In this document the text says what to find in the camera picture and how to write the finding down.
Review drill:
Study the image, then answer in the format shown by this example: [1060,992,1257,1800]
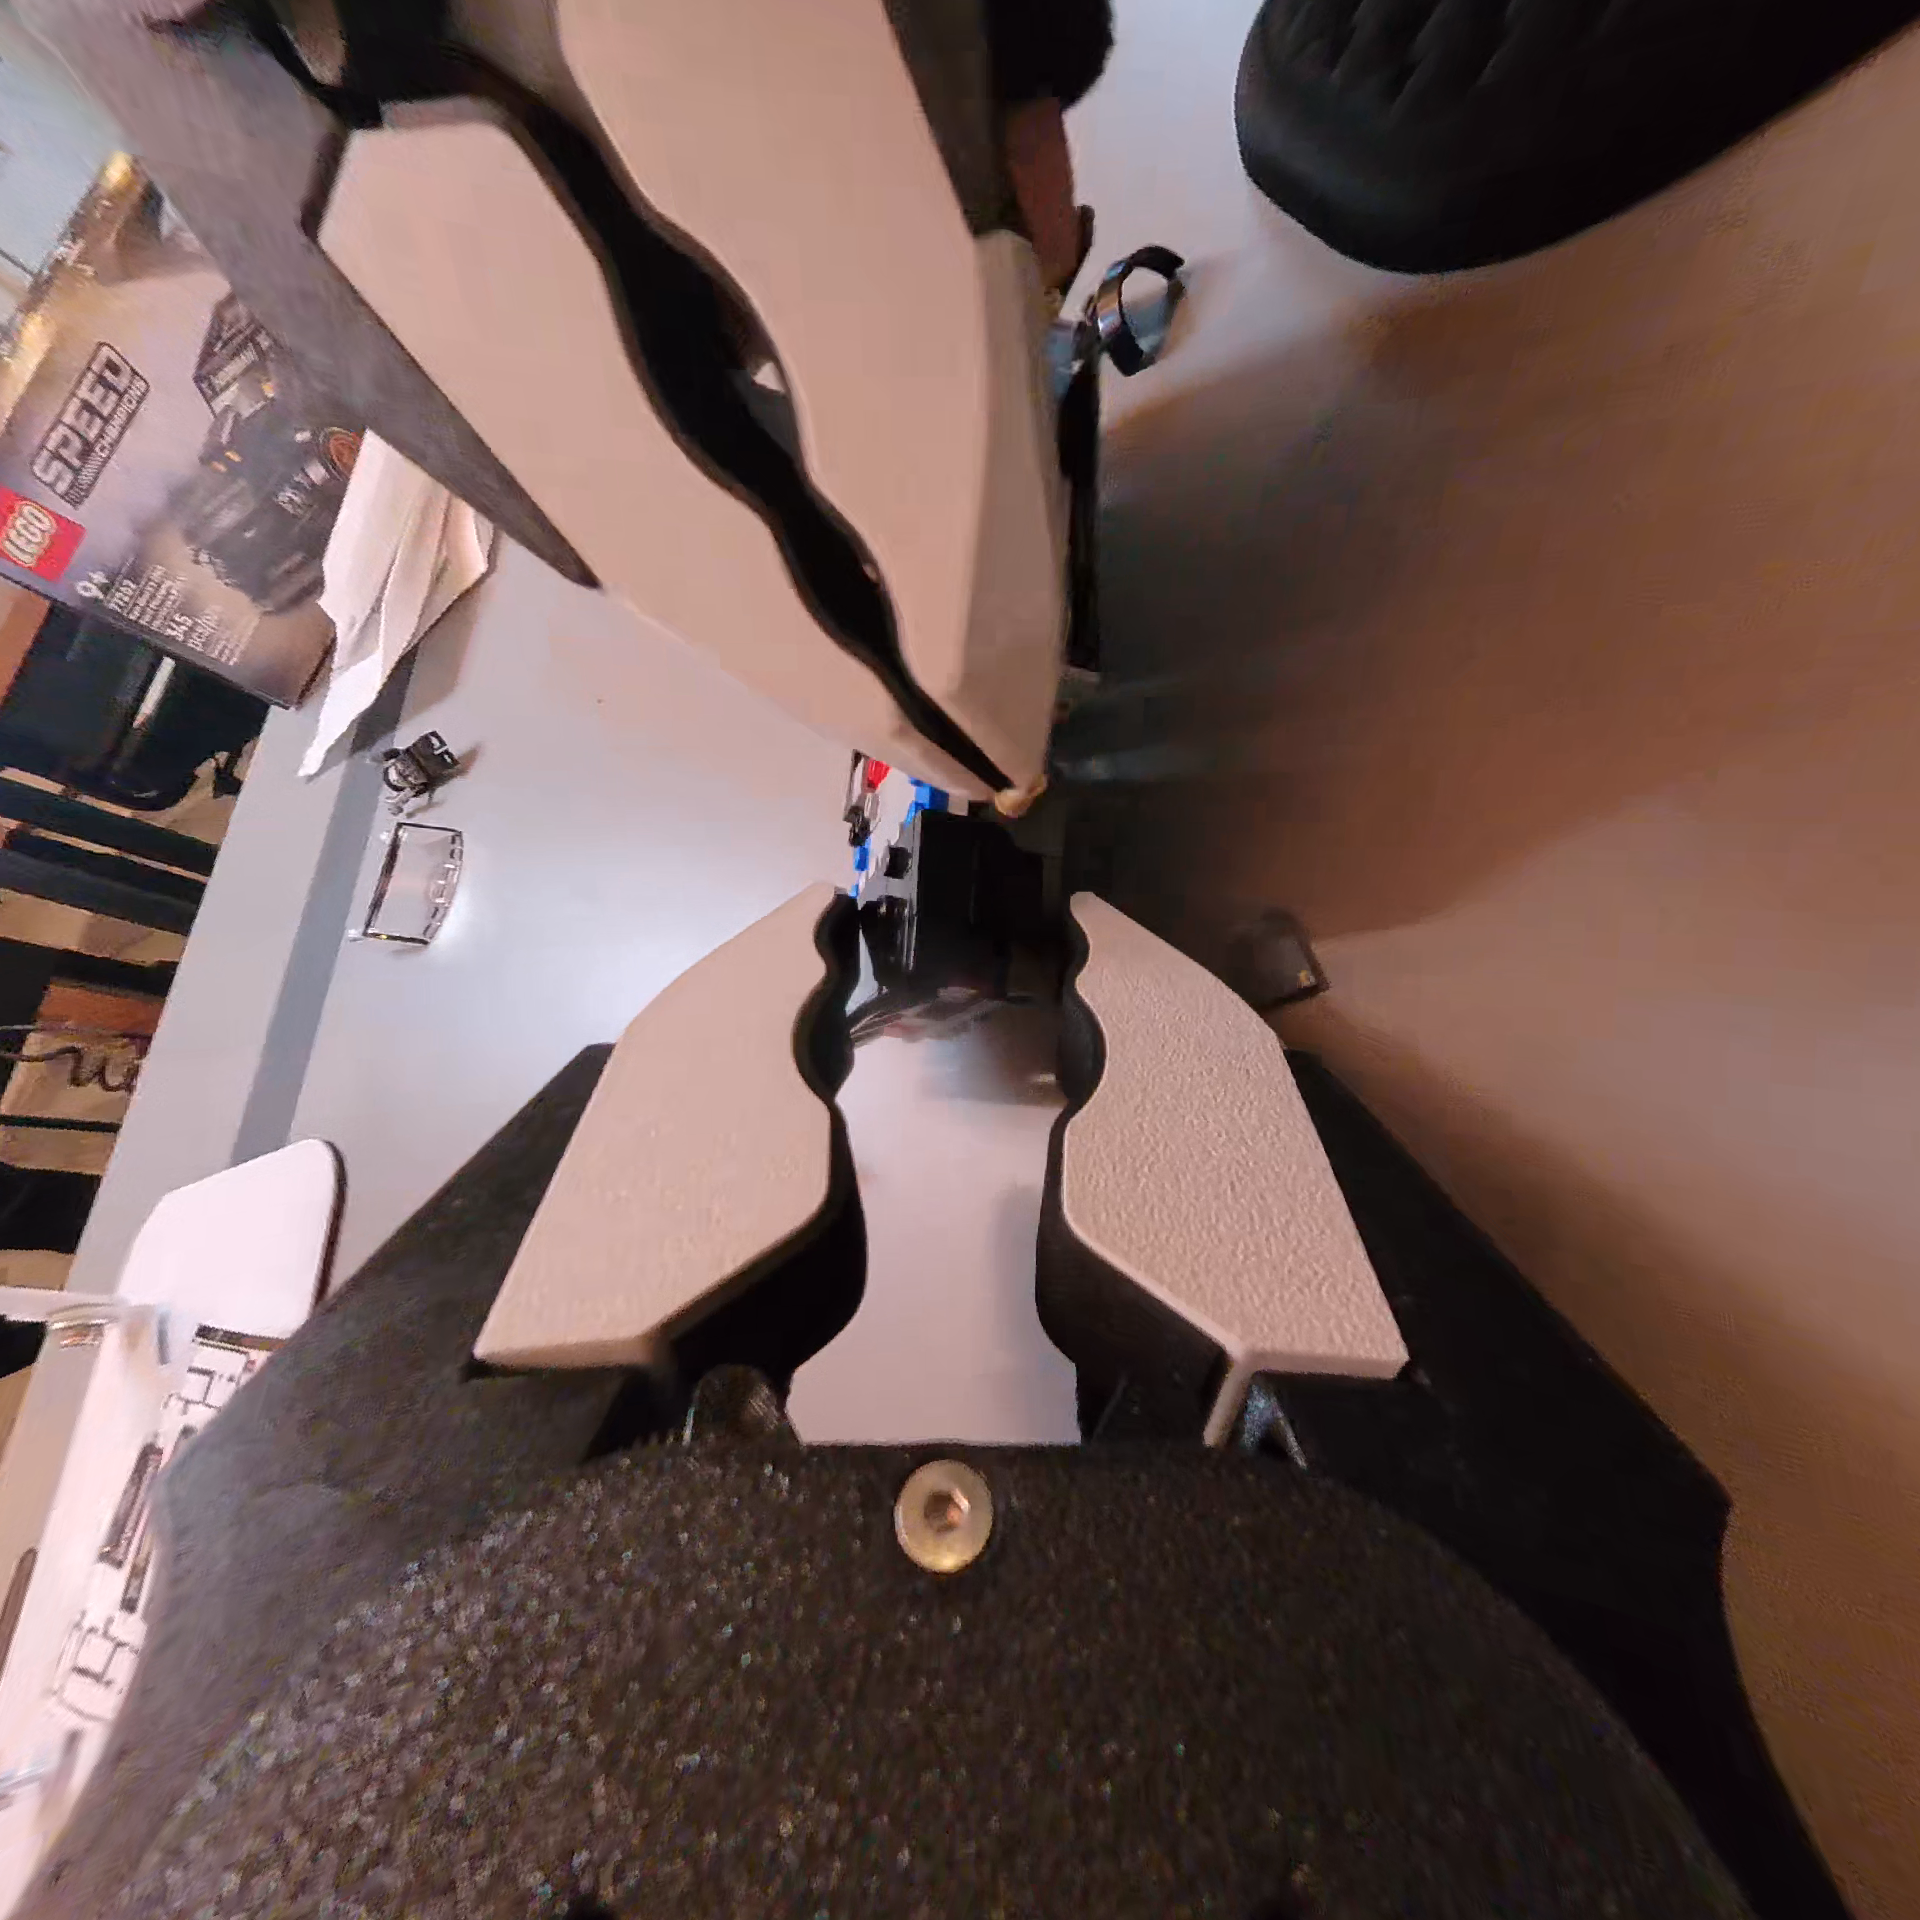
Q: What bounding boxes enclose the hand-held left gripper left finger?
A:
[468,883,873,1383]

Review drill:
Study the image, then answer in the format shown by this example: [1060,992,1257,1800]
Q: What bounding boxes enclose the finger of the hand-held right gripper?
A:
[504,0,1105,805]
[307,94,1021,805]

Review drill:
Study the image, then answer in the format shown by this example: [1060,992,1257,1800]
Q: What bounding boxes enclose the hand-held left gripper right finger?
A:
[1036,892,1416,1449]

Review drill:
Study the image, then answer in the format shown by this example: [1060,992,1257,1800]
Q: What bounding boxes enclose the black wheel arch brick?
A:
[1222,910,1332,1011]

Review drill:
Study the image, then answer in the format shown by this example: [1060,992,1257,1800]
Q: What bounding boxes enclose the black toy brick car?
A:
[840,750,1086,1051]

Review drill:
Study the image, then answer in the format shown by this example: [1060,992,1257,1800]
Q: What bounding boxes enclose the person's right forearm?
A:
[1234,0,1920,276]

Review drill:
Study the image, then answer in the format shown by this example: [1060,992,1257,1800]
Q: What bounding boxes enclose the dark toy set box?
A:
[0,151,366,710]

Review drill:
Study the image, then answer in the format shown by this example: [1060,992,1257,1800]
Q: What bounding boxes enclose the white paper bag pile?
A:
[298,435,501,776]

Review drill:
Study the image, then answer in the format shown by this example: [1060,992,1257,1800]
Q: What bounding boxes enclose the clear toy windshield piece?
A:
[348,821,470,951]

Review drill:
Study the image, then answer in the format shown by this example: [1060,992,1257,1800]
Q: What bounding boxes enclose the white book stand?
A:
[60,1136,349,1360]

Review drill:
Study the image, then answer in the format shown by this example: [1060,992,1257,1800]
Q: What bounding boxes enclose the white sticker sheet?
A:
[36,1316,294,1741]

